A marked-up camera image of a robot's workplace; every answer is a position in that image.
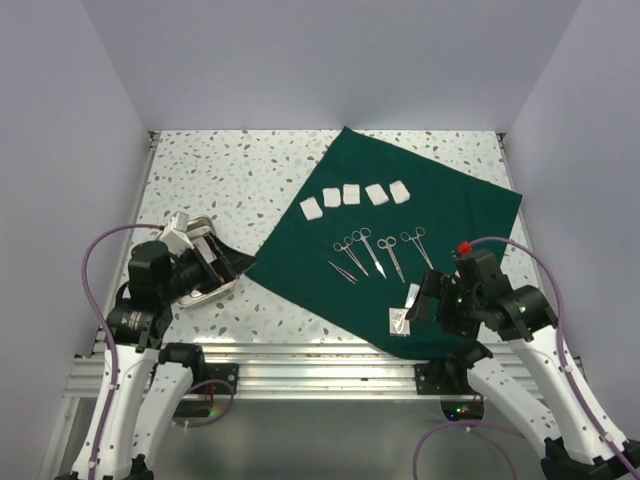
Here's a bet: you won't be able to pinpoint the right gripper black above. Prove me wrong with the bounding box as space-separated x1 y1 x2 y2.
405 267 483 338

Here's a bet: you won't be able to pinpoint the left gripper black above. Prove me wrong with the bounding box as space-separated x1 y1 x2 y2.
160 230 256 302

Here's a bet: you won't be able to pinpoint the white sterile packet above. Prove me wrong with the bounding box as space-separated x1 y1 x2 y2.
404 283 420 309

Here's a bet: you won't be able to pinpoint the steel scissors medium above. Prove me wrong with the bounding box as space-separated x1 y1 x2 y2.
377 236 406 283

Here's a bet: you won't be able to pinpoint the large steel surgical scissors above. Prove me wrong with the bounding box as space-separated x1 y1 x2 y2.
352 227 387 279

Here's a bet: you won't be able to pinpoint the steel tweezers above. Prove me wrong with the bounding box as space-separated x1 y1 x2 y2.
329 261 358 284

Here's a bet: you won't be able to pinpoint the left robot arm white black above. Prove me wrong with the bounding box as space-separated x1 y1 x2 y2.
66 235 256 479

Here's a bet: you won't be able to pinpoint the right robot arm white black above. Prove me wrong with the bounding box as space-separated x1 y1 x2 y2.
407 245 639 479

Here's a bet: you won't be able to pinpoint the green surgical drape cloth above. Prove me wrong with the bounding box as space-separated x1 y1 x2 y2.
249 129 521 360

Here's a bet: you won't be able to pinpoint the stainless steel instrument tray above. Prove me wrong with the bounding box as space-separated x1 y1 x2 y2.
178 216 236 308

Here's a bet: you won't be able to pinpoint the white gauze pad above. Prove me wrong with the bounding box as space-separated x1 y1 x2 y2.
365 184 389 206
389 180 411 204
300 197 323 221
342 184 360 205
322 188 342 208

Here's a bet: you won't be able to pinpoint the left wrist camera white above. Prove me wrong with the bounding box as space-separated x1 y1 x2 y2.
156 212 194 255

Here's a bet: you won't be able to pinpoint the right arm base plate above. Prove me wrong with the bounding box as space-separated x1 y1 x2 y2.
413 356 502 396

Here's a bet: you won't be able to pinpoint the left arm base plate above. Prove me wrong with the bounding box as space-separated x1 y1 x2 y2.
149 362 240 401

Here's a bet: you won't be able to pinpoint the aluminium rail frame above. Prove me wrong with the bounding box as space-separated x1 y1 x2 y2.
64 342 594 401

